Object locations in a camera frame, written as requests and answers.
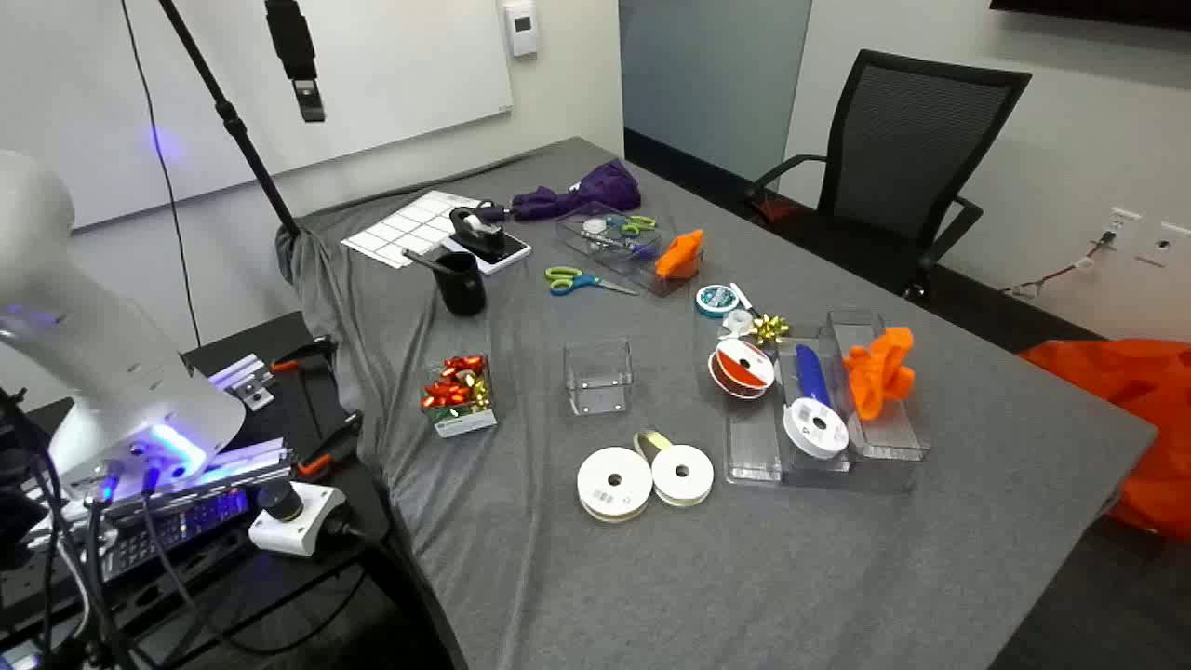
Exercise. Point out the black wall television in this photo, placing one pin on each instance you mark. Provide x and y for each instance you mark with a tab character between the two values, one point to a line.
1093	9

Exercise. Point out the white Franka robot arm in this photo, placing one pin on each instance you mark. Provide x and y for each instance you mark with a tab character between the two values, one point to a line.
77	347

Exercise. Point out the large orange ribbon bundle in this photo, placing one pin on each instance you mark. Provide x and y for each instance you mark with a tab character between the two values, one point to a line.
877	370

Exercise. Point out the white-rimmed black tray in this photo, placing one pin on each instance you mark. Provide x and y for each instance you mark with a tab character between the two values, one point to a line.
503	252

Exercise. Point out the narrow empty clear container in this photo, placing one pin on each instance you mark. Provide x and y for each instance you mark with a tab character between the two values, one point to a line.
754	450

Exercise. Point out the black tape dispenser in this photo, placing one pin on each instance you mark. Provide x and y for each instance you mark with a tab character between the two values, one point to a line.
473	225

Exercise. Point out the clear container with spool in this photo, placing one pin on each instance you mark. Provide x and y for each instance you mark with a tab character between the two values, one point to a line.
836	465

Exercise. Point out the grey tablecloth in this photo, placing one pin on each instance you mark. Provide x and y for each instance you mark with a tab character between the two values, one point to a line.
747	559

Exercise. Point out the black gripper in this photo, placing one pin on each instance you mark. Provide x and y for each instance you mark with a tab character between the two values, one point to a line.
171	525

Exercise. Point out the white spool with black label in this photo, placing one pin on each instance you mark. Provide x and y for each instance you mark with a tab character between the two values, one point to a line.
818	429

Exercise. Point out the black side table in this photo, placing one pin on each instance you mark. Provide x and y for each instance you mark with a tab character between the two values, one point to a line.
309	599

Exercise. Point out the black tripod pole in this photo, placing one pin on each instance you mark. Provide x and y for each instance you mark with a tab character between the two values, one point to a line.
227	116

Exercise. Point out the silver-capped pen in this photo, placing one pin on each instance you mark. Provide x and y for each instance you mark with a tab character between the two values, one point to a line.
421	257

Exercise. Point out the small silver metal block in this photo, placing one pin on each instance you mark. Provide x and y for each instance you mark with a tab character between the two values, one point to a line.
245	382

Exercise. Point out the blue ribbon roll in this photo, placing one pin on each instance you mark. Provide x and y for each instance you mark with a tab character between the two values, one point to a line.
814	373

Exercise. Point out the white sticker label sheet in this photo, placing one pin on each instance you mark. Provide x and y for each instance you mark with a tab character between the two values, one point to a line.
403	228

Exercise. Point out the orange ribbon spool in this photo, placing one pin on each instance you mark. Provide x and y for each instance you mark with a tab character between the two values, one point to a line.
743	370

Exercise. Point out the white wall whiteboard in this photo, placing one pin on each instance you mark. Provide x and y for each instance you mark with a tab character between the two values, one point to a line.
397	63

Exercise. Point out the green and blue scissors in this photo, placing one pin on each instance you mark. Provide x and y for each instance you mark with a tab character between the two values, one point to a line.
575	281

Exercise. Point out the clear flat plastic case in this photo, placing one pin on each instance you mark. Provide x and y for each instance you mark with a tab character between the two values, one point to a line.
614	256

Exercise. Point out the clear container with orange ribbon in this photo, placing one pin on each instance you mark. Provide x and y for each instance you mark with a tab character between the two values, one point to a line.
897	434

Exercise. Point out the black mesh office chair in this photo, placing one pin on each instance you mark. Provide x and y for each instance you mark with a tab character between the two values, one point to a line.
913	151

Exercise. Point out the white wall thermostat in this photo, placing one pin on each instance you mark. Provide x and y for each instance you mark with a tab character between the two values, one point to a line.
522	25

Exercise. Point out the purple umbrella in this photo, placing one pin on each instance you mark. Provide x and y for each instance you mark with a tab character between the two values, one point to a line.
582	197

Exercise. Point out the light blue ribbon spool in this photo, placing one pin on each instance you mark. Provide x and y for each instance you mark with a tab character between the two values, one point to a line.
716	298

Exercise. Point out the yellow ribbon spool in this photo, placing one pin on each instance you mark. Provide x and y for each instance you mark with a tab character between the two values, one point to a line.
648	440

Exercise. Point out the white ribbon spool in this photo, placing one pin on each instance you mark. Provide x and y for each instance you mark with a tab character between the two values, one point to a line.
684	475
613	487

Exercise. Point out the black cup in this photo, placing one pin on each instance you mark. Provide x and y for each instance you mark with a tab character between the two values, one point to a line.
460	283

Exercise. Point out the orange plastic bag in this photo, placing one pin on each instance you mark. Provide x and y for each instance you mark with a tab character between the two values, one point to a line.
1148	424

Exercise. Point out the small orange ribbon bundle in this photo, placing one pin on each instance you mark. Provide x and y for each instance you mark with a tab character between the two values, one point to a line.
680	256

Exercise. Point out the small empty clear box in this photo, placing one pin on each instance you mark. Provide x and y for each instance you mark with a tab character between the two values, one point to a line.
598	377

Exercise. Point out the black hanging camera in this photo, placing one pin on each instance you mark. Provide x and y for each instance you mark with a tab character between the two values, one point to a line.
294	56

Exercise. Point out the white wall outlet plate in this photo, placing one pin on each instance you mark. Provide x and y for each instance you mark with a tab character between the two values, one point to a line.
1148	236

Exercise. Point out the gold gift bow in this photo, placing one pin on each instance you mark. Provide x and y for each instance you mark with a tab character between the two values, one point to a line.
773	331

